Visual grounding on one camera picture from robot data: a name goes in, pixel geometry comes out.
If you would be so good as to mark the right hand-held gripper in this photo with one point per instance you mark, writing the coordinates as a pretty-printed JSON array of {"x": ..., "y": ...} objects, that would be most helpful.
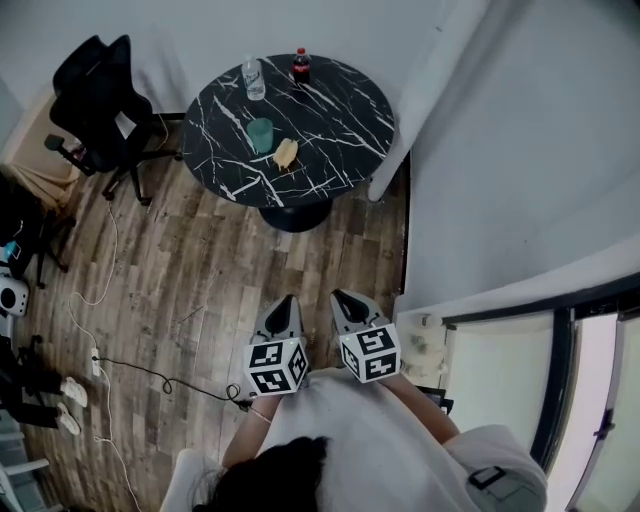
[{"x": 370, "y": 350}]

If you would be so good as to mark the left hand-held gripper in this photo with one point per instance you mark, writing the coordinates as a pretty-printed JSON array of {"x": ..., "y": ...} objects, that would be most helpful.
[{"x": 270, "y": 365}]

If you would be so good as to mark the yellow sponge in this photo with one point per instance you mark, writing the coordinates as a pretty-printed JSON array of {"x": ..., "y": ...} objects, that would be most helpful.
[{"x": 286, "y": 153}]

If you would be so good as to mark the green textured plastic cup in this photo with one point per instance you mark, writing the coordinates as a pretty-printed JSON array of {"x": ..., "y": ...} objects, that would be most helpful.
[{"x": 260, "y": 136}]

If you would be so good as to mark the person's right forearm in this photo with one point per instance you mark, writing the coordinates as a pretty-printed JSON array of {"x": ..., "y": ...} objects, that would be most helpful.
[{"x": 425, "y": 405}]

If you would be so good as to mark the person's left forearm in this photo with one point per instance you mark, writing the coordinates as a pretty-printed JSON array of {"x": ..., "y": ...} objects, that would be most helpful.
[{"x": 250, "y": 435}]

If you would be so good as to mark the black tablet with screen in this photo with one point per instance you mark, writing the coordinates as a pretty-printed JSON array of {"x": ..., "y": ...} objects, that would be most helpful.
[{"x": 435, "y": 400}]

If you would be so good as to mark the person's white shirt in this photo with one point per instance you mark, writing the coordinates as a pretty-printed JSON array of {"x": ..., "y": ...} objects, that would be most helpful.
[{"x": 375, "y": 450}]

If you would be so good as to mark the white power strip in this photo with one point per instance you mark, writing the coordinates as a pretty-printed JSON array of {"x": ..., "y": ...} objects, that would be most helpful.
[{"x": 95, "y": 361}]

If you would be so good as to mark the black plastic buckle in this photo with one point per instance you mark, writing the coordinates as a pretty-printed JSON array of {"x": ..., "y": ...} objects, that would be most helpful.
[{"x": 486, "y": 477}]

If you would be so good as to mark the clear plastic water bottle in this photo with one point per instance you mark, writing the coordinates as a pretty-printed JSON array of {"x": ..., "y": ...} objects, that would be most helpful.
[{"x": 253, "y": 80}]

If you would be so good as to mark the cola bottle with red cap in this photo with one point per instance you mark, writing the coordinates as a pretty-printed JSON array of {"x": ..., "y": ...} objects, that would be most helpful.
[{"x": 301, "y": 70}]

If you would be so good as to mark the black swivel chair base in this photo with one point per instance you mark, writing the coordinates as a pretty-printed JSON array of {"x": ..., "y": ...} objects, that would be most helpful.
[{"x": 22, "y": 352}]

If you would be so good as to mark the white round device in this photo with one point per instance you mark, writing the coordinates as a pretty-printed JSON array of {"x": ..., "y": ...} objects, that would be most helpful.
[{"x": 12, "y": 297}]

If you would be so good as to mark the black chair with bags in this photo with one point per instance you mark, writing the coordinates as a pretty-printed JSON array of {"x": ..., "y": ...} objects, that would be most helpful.
[{"x": 25, "y": 225}]

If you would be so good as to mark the black mesh office chair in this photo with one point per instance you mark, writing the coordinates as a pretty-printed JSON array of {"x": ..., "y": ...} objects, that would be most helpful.
[{"x": 100, "y": 110}]

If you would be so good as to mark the small blue item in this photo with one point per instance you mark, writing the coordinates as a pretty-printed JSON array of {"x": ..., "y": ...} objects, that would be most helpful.
[{"x": 10, "y": 251}]

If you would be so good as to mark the beige cardboard sheets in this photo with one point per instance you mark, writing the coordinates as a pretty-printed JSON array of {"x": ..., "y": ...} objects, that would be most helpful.
[{"x": 30, "y": 165}]

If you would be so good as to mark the white rack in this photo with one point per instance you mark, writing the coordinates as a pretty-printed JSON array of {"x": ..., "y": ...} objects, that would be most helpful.
[{"x": 15, "y": 475}]

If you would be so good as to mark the white insulated wall pipe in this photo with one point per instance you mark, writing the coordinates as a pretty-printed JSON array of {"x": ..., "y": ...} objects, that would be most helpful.
[{"x": 400, "y": 125}]

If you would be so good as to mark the black window frame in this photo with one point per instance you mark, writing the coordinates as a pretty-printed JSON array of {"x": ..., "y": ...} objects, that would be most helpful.
[{"x": 565, "y": 340}]

